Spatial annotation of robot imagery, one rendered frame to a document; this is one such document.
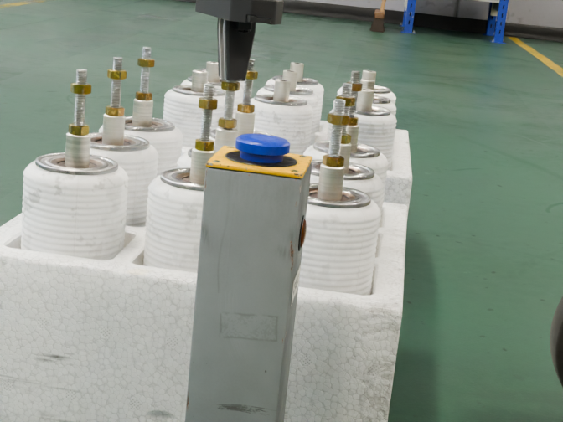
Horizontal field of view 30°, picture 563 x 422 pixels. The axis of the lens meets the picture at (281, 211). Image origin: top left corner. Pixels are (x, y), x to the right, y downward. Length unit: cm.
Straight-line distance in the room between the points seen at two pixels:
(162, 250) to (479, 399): 44
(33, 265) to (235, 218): 25
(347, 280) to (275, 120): 56
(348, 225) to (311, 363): 12
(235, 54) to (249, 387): 38
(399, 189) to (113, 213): 56
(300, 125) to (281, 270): 72
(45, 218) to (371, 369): 32
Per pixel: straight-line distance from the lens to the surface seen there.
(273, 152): 76
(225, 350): 78
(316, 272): 92
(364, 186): 103
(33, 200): 97
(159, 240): 95
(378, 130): 145
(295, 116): 146
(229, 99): 106
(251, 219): 75
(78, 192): 95
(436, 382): 123
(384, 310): 90
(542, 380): 129
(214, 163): 75
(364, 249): 93
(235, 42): 105
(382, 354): 91
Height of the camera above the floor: 47
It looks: 14 degrees down
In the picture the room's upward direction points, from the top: 6 degrees clockwise
